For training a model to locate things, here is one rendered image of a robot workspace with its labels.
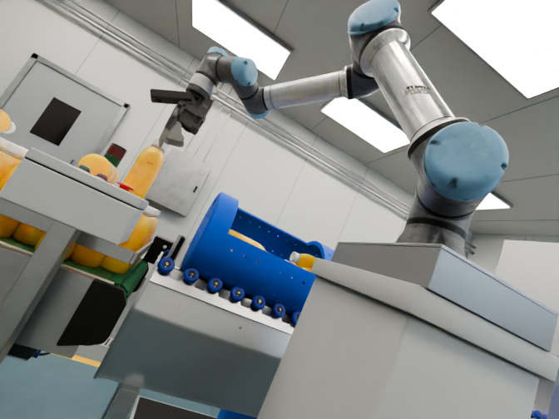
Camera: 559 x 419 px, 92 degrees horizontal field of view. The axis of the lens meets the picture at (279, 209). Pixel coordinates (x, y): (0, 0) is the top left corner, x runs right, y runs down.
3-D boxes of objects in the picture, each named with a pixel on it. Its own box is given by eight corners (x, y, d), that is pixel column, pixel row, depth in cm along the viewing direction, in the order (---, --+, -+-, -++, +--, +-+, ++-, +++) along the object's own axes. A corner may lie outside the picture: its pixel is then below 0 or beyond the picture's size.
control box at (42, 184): (116, 245, 51) (144, 198, 53) (-5, 196, 45) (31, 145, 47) (126, 241, 60) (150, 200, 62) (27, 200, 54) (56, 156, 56)
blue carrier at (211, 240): (403, 369, 99) (432, 297, 103) (178, 280, 73) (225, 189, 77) (358, 333, 126) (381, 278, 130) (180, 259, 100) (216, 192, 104)
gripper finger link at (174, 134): (175, 151, 76) (190, 126, 79) (155, 140, 74) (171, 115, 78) (175, 155, 79) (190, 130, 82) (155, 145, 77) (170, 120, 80)
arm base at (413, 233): (480, 293, 52) (491, 247, 55) (438, 263, 46) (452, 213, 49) (410, 277, 66) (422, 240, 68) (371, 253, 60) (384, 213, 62)
